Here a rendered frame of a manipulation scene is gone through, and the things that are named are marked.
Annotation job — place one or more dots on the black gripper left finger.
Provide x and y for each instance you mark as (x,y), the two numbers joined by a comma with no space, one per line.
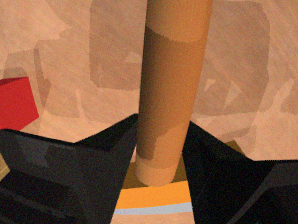
(94,167)

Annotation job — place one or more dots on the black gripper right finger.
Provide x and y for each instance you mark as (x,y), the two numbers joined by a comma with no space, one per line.
(223,183)

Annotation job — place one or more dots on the orange-brown cylinder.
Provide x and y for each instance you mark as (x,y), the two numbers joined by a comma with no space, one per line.
(174,49)

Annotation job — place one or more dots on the red cube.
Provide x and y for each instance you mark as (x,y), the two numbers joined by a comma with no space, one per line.
(17,106)

